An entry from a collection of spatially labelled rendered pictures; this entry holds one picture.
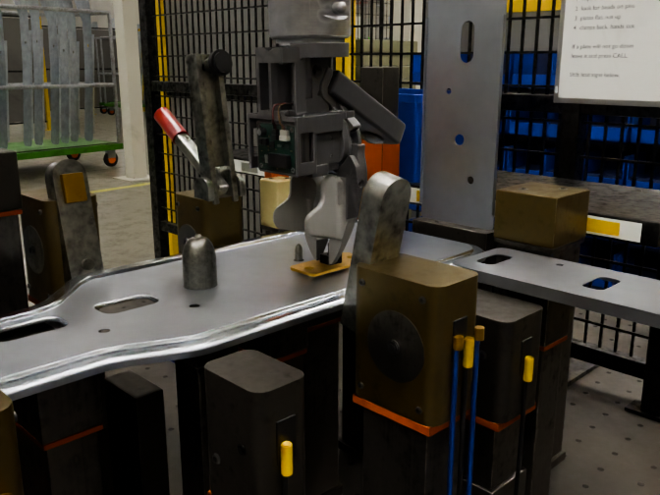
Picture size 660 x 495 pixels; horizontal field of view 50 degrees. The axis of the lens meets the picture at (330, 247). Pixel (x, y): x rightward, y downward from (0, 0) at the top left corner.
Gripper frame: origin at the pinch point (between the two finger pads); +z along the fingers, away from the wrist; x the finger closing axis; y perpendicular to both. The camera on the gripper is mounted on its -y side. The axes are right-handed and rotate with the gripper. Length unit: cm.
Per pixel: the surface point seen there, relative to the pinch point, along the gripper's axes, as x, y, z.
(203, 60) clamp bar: -21.1, -0.4, -18.4
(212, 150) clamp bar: -18.5, 0.8, -8.3
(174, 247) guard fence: -271, -146, 82
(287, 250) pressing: -8.6, -1.6, 2.4
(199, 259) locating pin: -3.6, 13.3, -0.8
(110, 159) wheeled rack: -732, -347, 102
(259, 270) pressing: -4.7, 5.5, 2.2
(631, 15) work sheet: 5, -55, -24
